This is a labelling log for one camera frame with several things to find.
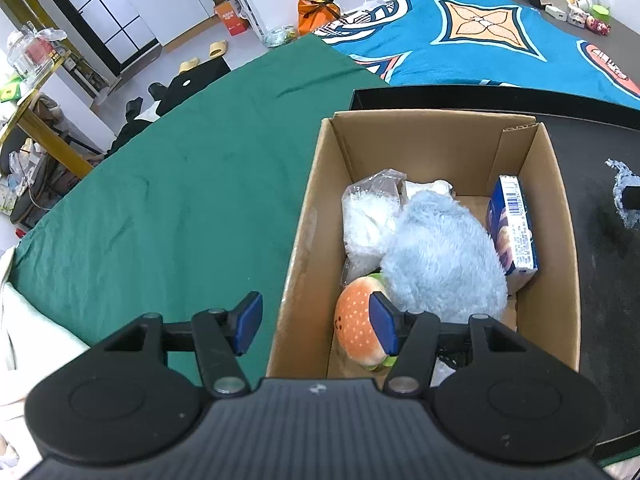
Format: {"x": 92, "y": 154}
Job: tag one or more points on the small white box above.
{"x": 556, "y": 12}

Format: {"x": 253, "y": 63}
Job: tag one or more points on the burger plush toy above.
{"x": 357, "y": 320}

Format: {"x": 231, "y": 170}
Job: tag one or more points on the clear plastic bag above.
{"x": 365, "y": 220}

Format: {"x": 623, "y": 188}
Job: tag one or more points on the yellow slipper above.
{"x": 218, "y": 49}
{"x": 189, "y": 65}

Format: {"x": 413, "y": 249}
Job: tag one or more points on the pale green plastic bag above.
{"x": 281, "y": 36}

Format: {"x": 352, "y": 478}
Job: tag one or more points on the items on bedside table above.
{"x": 582, "y": 0}

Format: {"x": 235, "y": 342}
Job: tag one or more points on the light blue fluffy plush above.
{"x": 440, "y": 255}

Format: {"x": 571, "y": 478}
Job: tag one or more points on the black sock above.
{"x": 134, "y": 109}
{"x": 157, "y": 91}

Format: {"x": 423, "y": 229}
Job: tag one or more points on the clear glass jar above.
{"x": 20, "y": 55}

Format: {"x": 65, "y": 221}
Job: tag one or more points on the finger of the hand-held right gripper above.
{"x": 629, "y": 202}

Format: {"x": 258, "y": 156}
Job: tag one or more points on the green tissue box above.
{"x": 9, "y": 92}

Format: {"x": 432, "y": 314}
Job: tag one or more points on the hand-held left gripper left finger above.
{"x": 247, "y": 322}

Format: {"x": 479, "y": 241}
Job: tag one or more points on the orange cardboard box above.
{"x": 231, "y": 15}

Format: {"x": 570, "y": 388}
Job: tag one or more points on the pink toy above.
{"x": 599, "y": 26}

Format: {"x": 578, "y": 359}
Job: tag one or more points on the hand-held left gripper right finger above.
{"x": 385, "y": 322}

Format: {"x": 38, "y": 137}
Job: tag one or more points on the green toy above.
{"x": 601, "y": 11}

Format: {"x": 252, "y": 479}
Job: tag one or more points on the blue snack box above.
{"x": 515, "y": 230}

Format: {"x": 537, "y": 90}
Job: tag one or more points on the orange gift bag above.
{"x": 320, "y": 15}

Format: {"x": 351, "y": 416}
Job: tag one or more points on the yellow metal table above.
{"x": 55, "y": 147}

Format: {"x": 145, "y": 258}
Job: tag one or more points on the black and white clothing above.
{"x": 195, "y": 82}

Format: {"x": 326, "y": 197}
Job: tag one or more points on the white bed sheet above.
{"x": 30, "y": 335}

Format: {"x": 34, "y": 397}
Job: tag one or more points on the white kitchen cabinet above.
{"x": 170, "y": 0}

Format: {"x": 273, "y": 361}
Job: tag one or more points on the white storage rack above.
{"x": 245, "y": 0}

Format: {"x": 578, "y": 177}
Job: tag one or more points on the green cloth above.
{"x": 175, "y": 170}

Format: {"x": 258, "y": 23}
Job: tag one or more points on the black framed door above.
{"x": 105, "y": 10}

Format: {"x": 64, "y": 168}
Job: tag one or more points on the black tray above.
{"x": 600, "y": 280}

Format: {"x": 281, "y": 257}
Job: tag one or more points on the brown cardboard box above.
{"x": 425, "y": 140}

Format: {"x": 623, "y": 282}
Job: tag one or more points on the blue patterned blanket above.
{"x": 500, "y": 60}

